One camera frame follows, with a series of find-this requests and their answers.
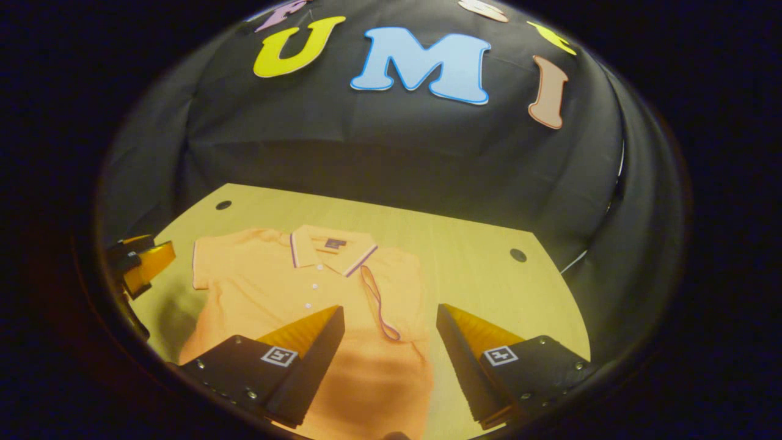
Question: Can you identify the white cable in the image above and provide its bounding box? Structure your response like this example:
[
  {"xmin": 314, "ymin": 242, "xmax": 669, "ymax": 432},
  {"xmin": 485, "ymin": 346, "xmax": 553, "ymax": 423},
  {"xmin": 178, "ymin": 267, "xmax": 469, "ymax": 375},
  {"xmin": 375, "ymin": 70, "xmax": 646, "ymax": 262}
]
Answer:
[{"xmin": 559, "ymin": 139, "xmax": 625, "ymax": 274}]

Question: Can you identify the orange T-shirt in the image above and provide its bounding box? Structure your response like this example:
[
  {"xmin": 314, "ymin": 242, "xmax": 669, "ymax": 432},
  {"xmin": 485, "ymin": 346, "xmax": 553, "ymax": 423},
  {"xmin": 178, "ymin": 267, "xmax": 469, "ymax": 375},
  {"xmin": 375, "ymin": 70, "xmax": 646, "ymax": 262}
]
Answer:
[{"xmin": 177, "ymin": 224, "xmax": 436, "ymax": 440}]

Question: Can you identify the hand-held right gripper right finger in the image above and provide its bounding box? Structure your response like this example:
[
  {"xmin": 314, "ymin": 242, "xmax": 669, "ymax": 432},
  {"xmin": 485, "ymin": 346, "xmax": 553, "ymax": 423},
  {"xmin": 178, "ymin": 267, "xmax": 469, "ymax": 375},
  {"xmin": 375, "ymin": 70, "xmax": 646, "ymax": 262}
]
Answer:
[{"xmin": 436, "ymin": 303, "xmax": 596, "ymax": 430}]

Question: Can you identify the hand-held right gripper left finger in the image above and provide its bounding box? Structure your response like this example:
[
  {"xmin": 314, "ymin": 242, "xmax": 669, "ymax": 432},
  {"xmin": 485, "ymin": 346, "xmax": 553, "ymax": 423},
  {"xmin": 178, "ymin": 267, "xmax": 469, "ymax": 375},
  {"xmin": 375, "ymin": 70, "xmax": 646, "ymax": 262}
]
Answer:
[{"xmin": 180, "ymin": 304, "xmax": 346, "ymax": 428}]

